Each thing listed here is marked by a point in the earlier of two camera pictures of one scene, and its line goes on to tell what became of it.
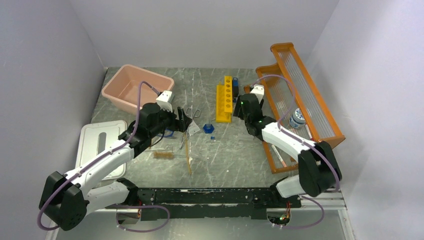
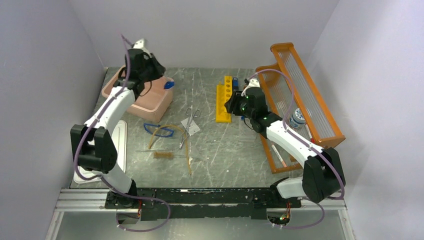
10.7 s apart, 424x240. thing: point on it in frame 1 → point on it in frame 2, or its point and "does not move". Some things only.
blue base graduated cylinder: (208, 128) → (169, 84)
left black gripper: (183, 120) → (159, 70)
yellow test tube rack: (224, 105) does not move
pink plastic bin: (122, 88) does not move
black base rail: (192, 204) does not move
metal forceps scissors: (192, 113) does not move
